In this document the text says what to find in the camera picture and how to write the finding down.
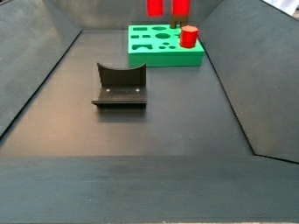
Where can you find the green foam shape board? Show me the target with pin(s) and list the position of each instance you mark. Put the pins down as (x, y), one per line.
(153, 45)

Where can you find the brown double-round peg block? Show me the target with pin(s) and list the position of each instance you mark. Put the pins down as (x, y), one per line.
(177, 21)

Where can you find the dark grey arch block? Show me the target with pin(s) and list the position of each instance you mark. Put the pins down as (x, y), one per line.
(121, 86)

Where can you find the red octagonal prism peg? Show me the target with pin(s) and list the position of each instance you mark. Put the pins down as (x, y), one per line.
(188, 36)

